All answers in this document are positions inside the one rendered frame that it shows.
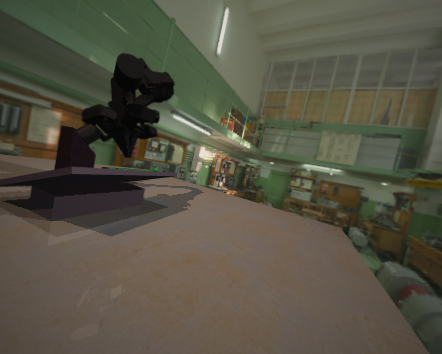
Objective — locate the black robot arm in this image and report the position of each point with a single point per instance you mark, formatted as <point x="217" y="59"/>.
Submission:
<point x="131" y="73"/>

